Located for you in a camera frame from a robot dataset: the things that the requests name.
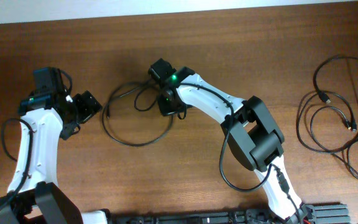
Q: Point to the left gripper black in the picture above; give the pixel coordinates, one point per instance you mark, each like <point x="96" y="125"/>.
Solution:
<point x="89" y="106"/>

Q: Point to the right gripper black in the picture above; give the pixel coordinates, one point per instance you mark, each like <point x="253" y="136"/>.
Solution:
<point x="164" y="107"/>

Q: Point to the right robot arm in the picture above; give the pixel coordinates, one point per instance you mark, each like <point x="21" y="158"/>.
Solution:
<point x="250" y="132"/>

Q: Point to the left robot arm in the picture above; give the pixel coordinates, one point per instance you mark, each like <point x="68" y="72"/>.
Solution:
<point x="46" y="116"/>

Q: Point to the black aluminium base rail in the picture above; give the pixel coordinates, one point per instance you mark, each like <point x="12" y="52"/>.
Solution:
<point x="313" y="214"/>

